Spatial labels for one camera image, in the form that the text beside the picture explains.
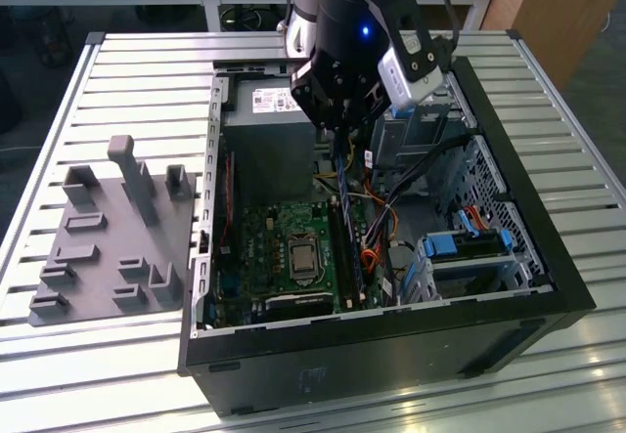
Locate blue RAM stick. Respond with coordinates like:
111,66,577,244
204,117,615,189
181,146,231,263
334,128,363,278

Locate black RAM slot white clips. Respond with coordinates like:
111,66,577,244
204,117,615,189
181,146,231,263
332,196,356,312

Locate metal optical drive bay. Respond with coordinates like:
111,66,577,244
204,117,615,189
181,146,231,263
371,103,473,170

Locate grey power supply unit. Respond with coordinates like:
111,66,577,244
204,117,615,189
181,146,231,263
222,80,319,204

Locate green motherboard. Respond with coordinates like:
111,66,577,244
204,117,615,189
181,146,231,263
214,197,373,329

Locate metal socket cover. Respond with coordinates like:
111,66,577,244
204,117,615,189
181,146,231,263
286,232,322,287

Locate wooden cabinet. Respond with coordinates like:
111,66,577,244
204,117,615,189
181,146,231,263
481,0,626,90

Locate silver CPU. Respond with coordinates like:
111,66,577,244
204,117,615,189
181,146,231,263
291,245,317,276

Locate hard disk in blue carrier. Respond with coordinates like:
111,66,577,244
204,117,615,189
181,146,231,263
423,230,513,261

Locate graphics card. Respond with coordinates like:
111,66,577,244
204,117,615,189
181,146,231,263
263,291,336,320

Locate metal disk cage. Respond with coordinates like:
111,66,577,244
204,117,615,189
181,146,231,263
398,227,547,307

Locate grey parts rack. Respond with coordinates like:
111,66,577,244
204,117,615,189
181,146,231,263
28,134,197,327

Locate black PC case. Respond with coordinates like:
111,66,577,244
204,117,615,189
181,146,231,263
175,56,598,417

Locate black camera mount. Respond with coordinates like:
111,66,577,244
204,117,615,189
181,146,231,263
361,0,454,85

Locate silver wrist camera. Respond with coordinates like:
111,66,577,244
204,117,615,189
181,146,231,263
376,46,444,111

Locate black camera cable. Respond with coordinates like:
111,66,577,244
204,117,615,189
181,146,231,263
433,0,464,70

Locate grey white wire bundle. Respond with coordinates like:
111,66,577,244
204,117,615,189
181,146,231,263
361,188,400,258

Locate blue data wire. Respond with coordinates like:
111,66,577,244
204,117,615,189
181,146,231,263
458,206,478,238

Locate orange red wire bundle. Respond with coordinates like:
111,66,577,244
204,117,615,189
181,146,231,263
360,249,388,276

